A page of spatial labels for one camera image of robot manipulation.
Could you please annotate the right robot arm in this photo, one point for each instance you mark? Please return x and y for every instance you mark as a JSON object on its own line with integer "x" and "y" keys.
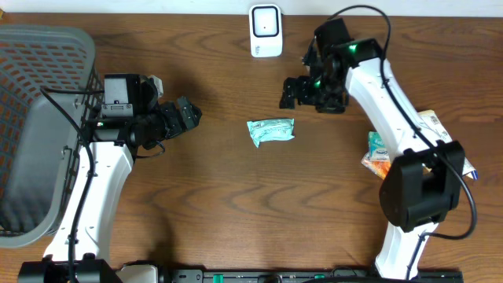
{"x": 425, "y": 178}

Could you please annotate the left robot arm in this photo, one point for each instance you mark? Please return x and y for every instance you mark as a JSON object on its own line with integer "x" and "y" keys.
{"x": 79, "y": 252}

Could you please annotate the large white snack bag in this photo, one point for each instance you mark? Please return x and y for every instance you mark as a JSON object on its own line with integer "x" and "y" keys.
{"x": 433, "y": 122}

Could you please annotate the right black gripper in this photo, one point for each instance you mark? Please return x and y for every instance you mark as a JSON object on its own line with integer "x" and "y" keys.
{"x": 332, "y": 103}

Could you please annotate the small teal tissue pack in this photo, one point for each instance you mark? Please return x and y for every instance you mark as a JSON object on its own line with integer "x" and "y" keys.
{"x": 377, "y": 148}

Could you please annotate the teal white tissue pack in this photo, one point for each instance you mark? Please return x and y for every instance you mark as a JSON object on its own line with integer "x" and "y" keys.
{"x": 271, "y": 130}

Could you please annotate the white barcode scanner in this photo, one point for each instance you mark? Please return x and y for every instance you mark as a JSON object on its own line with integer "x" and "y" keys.
{"x": 265, "y": 25}

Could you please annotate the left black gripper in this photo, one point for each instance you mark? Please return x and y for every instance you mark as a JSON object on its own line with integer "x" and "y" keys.
{"x": 173, "y": 119}

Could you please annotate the grey plastic shopping basket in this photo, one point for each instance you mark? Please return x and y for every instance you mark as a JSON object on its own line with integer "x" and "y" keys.
{"x": 46, "y": 74}

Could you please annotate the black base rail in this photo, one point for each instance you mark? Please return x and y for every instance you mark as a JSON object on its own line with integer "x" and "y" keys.
{"x": 275, "y": 276}

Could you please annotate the orange small snack pack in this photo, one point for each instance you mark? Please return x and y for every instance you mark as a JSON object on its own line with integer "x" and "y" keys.
{"x": 379, "y": 168}

